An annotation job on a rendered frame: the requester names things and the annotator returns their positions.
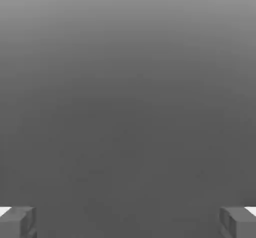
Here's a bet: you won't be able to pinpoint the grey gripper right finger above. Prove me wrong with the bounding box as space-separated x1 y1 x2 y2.
218 205 256 238

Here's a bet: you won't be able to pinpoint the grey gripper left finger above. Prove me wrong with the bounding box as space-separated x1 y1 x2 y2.
0 205 38 238

